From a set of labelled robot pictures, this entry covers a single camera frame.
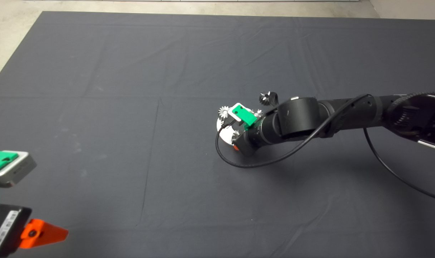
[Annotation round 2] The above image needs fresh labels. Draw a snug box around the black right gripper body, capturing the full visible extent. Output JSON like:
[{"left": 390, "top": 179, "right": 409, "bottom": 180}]
[{"left": 235, "top": 122, "right": 271, "bottom": 156}]

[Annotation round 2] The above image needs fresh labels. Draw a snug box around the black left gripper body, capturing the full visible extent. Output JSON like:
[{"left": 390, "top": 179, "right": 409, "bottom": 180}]
[{"left": 0, "top": 204, "right": 32, "bottom": 258}]

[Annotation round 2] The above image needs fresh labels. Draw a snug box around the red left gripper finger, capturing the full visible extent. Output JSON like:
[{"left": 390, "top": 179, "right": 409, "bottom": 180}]
[{"left": 19, "top": 219, "right": 69, "bottom": 249}]

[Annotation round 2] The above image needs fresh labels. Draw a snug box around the round metal plate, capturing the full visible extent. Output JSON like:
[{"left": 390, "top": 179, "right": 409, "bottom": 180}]
[{"left": 216, "top": 115, "right": 241, "bottom": 145}]

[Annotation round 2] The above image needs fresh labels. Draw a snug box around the dark grey table cloth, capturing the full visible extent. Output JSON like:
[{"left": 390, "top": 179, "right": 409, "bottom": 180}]
[{"left": 0, "top": 11, "right": 435, "bottom": 258}]

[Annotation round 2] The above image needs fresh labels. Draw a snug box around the black right camera cable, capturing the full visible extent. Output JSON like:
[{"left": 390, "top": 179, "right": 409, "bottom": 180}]
[{"left": 216, "top": 94, "right": 435, "bottom": 203}]

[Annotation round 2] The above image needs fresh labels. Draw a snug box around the green right camera mount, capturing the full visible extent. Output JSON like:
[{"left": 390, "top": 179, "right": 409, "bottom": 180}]
[{"left": 235, "top": 107, "right": 258, "bottom": 126}]

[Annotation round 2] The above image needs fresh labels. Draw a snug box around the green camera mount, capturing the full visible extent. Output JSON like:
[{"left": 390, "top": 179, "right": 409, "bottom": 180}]
[
  {"left": 0, "top": 150, "right": 19, "bottom": 204},
  {"left": 235, "top": 107, "right": 258, "bottom": 126}
]

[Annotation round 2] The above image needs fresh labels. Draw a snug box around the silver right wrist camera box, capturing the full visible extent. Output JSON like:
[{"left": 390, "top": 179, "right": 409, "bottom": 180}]
[{"left": 227, "top": 103, "right": 245, "bottom": 120}]

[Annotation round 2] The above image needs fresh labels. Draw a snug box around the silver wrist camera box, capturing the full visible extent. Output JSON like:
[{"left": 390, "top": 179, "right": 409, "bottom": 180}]
[
  {"left": 0, "top": 150, "right": 37, "bottom": 187},
  {"left": 227, "top": 103, "right": 245, "bottom": 120}
]

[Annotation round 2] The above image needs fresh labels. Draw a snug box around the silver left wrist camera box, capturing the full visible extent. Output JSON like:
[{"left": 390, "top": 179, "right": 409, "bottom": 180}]
[{"left": 0, "top": 150, "right": 37, "bottom": 187}]

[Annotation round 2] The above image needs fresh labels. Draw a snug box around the green left camera mount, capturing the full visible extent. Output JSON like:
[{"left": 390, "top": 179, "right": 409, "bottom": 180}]
[{"left": 0, "top": 150, "right": 19, "bottom": 204}]

